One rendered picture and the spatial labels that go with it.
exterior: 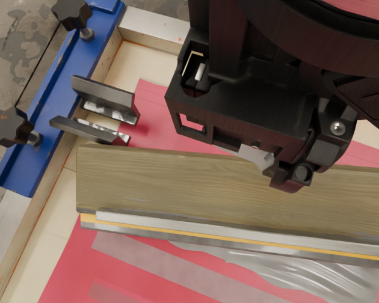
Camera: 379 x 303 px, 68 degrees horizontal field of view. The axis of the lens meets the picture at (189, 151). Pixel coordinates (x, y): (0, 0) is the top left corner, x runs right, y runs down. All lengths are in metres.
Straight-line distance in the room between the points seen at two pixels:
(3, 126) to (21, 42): 1.61
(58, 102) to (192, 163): 0.21
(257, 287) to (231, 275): 0.03
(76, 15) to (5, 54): 1.59
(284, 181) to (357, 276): 0.27
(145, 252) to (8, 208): 0.18
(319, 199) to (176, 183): 0.14
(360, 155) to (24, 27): 1.86
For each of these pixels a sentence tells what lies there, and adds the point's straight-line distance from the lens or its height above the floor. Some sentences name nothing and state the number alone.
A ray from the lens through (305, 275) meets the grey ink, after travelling 0.40.
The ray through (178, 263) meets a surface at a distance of 0.39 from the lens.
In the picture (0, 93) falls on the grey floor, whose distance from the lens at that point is 1.87.
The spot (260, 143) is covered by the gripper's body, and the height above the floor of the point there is 1.19.
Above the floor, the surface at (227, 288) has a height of 0.96.
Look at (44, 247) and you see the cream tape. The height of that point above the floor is 0.95.
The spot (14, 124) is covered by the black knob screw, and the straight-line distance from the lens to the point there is 0.36.
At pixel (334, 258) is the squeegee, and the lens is 0.33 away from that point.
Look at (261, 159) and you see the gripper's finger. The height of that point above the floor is 1.13.
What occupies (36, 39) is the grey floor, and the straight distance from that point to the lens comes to 1.93.
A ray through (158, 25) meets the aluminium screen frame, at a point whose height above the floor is 0.99.
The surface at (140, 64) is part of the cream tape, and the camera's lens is 0.46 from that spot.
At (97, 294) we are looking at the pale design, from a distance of 0.42.
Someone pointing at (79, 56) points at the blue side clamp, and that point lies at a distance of 0.44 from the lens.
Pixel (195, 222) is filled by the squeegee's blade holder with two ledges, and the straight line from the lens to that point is 0.29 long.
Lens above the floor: 1.34
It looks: 75 degrees down
